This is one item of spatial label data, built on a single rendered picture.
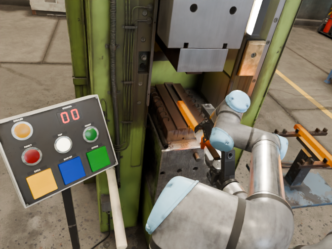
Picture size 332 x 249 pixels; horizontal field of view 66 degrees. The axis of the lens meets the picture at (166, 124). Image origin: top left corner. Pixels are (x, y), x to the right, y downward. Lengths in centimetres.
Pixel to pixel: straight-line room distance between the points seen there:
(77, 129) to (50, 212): 125
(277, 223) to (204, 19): 71
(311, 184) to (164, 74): 101
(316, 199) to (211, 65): 88
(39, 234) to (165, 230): 163
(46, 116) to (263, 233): 71
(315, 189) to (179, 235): 121
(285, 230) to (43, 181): 71
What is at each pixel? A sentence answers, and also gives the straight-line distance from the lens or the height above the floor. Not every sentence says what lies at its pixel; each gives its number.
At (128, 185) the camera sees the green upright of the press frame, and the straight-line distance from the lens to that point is 159.
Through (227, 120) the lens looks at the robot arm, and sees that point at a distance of 80.
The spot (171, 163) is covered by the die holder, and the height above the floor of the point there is 83.
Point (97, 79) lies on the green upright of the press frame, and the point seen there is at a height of 118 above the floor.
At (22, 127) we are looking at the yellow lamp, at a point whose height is 117.
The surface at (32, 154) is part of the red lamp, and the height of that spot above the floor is 110.
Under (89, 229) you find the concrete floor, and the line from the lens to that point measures 199.
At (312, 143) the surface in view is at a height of 99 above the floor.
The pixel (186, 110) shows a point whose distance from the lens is 126.
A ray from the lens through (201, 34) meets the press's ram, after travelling 99.
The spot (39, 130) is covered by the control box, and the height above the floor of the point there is 115.
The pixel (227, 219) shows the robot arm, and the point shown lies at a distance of 44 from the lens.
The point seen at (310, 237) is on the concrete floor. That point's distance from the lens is 237.
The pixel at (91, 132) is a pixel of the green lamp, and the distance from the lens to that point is 95.
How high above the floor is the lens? 169
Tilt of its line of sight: 36 degrees down
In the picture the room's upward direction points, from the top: 8 degrees clockwise
